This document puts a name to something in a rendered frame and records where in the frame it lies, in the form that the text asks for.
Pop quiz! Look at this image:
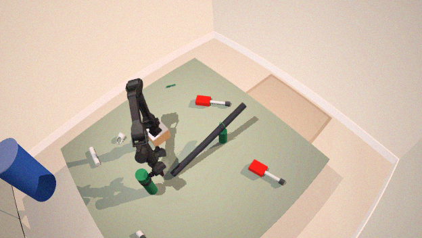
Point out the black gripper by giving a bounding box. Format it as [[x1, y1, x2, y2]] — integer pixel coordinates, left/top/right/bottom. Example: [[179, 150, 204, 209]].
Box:
[[146, 149, 166, 176]]

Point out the green cylinder with loop top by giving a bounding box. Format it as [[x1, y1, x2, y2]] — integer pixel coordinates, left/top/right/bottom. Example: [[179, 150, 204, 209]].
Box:
[[218, 128, 227, 144]]

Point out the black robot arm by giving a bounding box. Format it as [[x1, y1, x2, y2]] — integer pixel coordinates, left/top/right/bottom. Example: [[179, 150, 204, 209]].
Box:
[[125, 78, 166, 164]]

